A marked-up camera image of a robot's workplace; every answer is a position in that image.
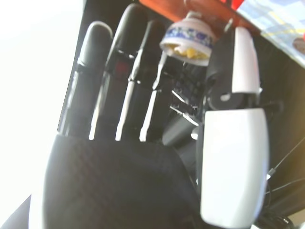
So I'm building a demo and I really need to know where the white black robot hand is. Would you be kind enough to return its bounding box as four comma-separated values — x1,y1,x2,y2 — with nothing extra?
30,3,270,229

